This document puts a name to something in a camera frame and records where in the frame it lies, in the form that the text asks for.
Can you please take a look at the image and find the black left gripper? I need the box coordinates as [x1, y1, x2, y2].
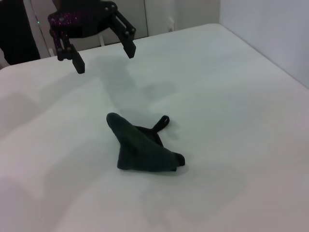
[47, 0, 137, 74]

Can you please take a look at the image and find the dark blue rag with loop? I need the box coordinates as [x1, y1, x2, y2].
[106, 112, 186, 173]

